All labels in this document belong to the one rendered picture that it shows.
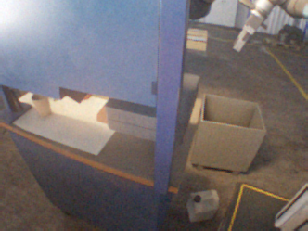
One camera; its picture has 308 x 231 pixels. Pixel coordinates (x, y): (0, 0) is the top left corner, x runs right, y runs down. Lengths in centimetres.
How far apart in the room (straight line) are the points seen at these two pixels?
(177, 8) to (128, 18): 9
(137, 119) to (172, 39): 22
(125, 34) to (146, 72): 8
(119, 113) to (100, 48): 17
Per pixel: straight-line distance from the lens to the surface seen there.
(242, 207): 136
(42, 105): 87
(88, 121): 80
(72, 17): 40
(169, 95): 33
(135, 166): 62
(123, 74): 37
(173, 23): 29
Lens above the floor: 143
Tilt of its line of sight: 34 degrees down
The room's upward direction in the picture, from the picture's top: 2 degrees clockwise
